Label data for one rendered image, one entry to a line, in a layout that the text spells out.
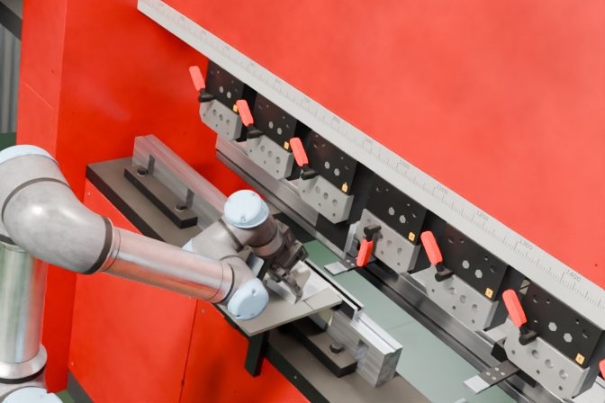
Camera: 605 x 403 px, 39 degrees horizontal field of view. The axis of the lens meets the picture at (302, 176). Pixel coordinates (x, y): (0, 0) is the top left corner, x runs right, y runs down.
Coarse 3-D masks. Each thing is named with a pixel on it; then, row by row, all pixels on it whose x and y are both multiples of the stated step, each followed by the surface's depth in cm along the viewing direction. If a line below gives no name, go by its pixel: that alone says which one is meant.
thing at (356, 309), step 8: (312, 264) 201; (320, 272) 199; (328, 280) 197; (336, 288) 195; (344, 296) 194; (352, 296) 193; (344, 304) 191; (352, 304) 190; (360, 304) 190; (344, 312) 191; (352, 312) 189; (360, 312) 191
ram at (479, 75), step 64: (192, 0) 211; (256, 0) 192; (320, 0) 177; (384, 0) 163; (448, 0) 152; (512, 0) 142; (576, 0) 133; (320, 64) 180; (384, 64) 166; (448, 64) 154; (512, 64) 144; (576, 64) 135; (320, 128) 183; (384, 128) 169; (448, 128) 156; (512, 128) 146; (576, 128) 137; (512, 192) 148; (576, 192) 139; (512, 256) 150; (576, 256) 141
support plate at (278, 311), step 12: (300, 264) 200; (276, 300) 185; (312, 300) 188; (324, 300) 189; (336, 300) 190; (228, 312) 179; (264, 312) 181; (276, 312) 182; (288, 312) 183; (300, 312) 183; (312, 312) 185; (240, 324) 176; (252, 324) 177; (264, 324) 177; (276, 324) 179
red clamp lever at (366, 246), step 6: (366, 228) 171; (372, 228) 171; (378, 228) 172; (366, 234) 171; (372, 234) 172; (366, 240) 173; (372, 240) 174; (360, 246) 174; (366, 246) 173; (372, 246) 174; (360, 252) 174; (366, 252) 174; (360, 258) 174; (366, 258) 175; (360, 264) 175
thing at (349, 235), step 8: (320, 216) 193; (320, 224) 193; (328, 224) 191; (336, 224) 189; (344, 224) 187; (352, 224) 186; (320, 232) 194; (328, 232) 192; (336, 232) 190; (344, 232) 188; (352, 232) 187; (328, 240) 194; (336, 240) 190; (344, 240) 188; (336, 248) 192; (344, 248) 188; (344, 256) 190
